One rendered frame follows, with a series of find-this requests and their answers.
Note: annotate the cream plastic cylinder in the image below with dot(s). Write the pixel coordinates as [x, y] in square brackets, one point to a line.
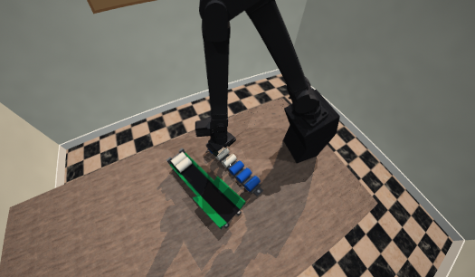
[229, 160]

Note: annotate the cream plastic bar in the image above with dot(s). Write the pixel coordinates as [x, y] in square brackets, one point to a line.
[222, 153]
[178, 158]
[183, 164]

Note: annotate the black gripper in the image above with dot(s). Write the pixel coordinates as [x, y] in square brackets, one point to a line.
[220, 142]

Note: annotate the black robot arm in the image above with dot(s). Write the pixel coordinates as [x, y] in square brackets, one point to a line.
[267, 19]

